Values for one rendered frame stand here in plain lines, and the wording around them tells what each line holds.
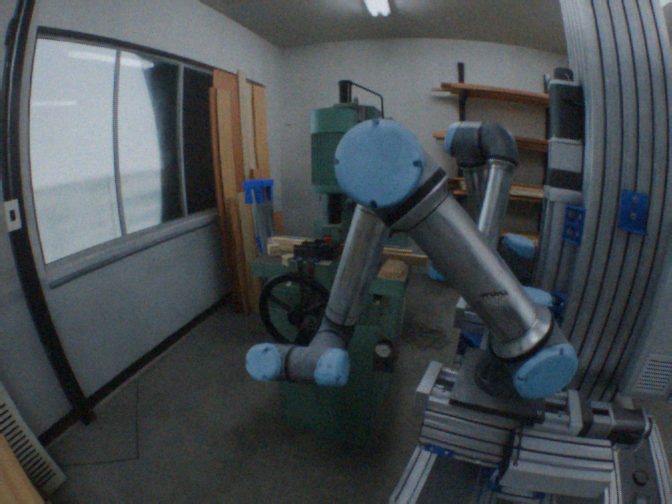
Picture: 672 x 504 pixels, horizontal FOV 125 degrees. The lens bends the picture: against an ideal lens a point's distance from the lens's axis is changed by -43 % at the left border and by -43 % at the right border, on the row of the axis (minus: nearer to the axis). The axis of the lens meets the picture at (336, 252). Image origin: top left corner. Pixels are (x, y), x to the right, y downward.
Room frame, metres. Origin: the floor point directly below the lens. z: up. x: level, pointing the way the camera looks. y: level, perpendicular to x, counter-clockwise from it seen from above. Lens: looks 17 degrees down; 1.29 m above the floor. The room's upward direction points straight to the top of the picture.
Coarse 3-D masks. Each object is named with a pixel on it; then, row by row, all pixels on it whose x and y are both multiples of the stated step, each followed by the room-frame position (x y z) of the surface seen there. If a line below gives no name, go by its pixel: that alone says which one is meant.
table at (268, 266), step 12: (288, 252) 1.23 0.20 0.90; (252, 264) 1.12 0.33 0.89; (264, 264) 1.10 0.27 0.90; (276, 264) 1.08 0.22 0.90; (264, 276) 1.10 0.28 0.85; (408, 276) 1.02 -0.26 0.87; (288, 288) 0.95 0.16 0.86; (372, 288) 0.95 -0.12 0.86; (384, 288) 0.94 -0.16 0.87; (396, 288) 0.92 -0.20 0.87
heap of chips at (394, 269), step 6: (384, 264) 1.01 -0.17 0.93; (390, 264) 0.98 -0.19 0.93; (396, 264) 0.98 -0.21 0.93; (402, 264) 1.01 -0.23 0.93; (384, 270) 0.96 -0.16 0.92; (390, 270) 0.96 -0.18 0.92; (396, 270) 0.95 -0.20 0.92; (402, 270) 0.96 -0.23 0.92; (378, 276) 0.96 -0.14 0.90; (384, 276) 0.95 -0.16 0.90; (390, 276) 0.94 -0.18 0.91; (396, 276) 0.94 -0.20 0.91; (402, 276) 0.95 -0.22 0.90
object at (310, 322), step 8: (304, 320) 0.69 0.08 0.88; (312, 320) 0.69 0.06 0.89; (320, 320) 0.69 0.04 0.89; (304, 328) 0.67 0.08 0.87; (312, 328) 0.67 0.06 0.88; (296, 336) 0.65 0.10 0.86; (304, 336) 0.65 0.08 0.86; (312, 336) 0.65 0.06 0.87; (296, 344) 0.63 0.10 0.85; (304, 344) 0.63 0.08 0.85
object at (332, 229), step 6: (342, 222) 1.20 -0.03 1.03; (348, 222) 1.23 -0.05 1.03; (324, 228) 1.13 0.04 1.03; (330, 228) 1.13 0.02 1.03; (336, 228) 1.12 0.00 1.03; (342, 228) 1.16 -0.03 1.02; (324, 234) 1.13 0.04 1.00; (330, 234) 1.13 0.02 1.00; (336, 234) 1.12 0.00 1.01; (342, 234) 1.16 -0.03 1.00; (336, 240) 1.12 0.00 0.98; (342, 240) 1.16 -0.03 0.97
